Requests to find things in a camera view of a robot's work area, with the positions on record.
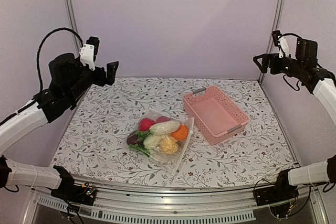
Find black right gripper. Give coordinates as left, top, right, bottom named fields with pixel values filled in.
left=254, top=53, right=305, bottom=78

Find orange toy fruit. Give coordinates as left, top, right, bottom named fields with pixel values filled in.
left=171, top=124, right=188, bottom=141

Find red toy strawberry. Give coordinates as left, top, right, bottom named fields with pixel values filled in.
left=155, top=116, right=170, bottom=123

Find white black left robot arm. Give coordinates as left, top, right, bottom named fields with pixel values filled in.
left=1, top=54, right=119, bottom=200

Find red toy tomato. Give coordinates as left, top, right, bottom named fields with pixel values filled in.
left=139, top=118, right=155, bottom=131

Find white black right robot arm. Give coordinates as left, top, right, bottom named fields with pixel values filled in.
left=253, top=34, right=335, bottom=201

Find pink plastic basket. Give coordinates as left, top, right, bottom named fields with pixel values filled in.
left=183, top=86, right=250, bottom=145

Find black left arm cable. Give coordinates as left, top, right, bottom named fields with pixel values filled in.
left=36, top=27, right=85, bottom=93

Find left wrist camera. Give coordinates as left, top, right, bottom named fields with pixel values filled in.
left=79, top=37, right=100, bottom=71

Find clear zip top bag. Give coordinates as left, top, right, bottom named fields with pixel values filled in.
left=126, top=110, right=194, bottom=175

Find white toy radish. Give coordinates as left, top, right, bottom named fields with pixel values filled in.
left=128, top=131, right=162, bottom=157
left=150, top=120, right=181, bottom=136

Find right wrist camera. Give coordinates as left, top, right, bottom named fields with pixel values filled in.
left=271, top=30, right=290, bottom=58

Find yellow toy fruit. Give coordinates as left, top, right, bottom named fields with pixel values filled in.
left=160, top=136, right=178, bottom=154

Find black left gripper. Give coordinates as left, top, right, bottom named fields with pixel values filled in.
left=66, top=57, right=118, bottom=102

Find aluminium front rail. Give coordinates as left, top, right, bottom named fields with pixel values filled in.
left=22, top=176, right=331, bottom=223

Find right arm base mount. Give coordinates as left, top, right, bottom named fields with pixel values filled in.
left=253, top=184, right=299, bottom=206

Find left aluminium frame post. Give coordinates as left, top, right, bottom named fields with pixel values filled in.
left=64, top=0, right=81, bottom=56

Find floral patterned table mat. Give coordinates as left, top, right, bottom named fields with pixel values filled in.
left=52, top=78, right=297, bottom=188

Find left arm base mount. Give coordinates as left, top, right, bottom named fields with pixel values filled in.
left=50, top=180, right=97, bottom=206

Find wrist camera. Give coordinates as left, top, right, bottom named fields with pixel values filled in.
left=79, top=37, right=100, bottom=71
left=271, top=30, right=290, bottom=58

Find right aluminium frame post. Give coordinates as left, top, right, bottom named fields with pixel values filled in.
left=258, top=0, right=285, bottom=86

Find aluminium frame post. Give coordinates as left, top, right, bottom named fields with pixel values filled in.
left=258, top=0, right=285, bottom=86
left=64, top=0, right=81, bottom=56

